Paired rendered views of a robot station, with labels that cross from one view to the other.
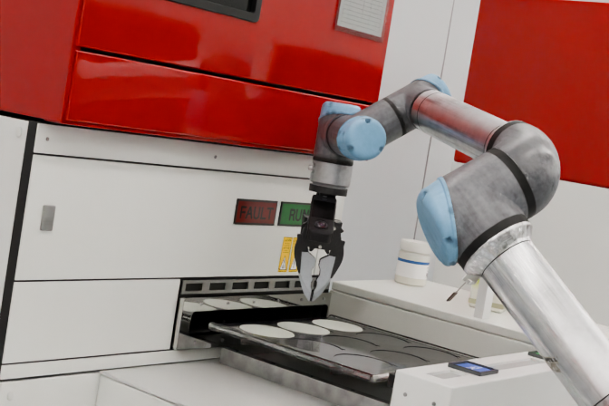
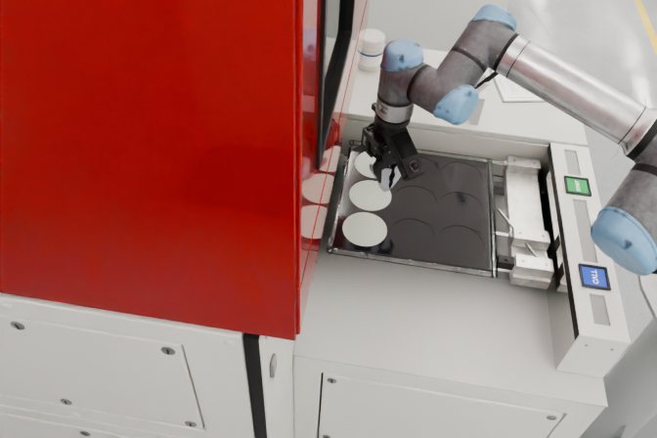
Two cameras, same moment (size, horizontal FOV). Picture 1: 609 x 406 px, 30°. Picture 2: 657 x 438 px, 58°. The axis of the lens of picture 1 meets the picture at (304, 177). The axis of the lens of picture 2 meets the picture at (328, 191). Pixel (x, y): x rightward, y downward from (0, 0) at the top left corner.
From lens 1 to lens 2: 157 cm
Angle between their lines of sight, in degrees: 51
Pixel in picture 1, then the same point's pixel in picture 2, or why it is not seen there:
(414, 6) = not seen: outside the picture
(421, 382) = (603, 340)
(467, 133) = (595, 117)
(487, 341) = (486, 142)
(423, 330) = (430, 139)
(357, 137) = (462, 113)
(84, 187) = not seen: hidden behind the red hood
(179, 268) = not seen: hidden behind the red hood
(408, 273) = (372, 64)
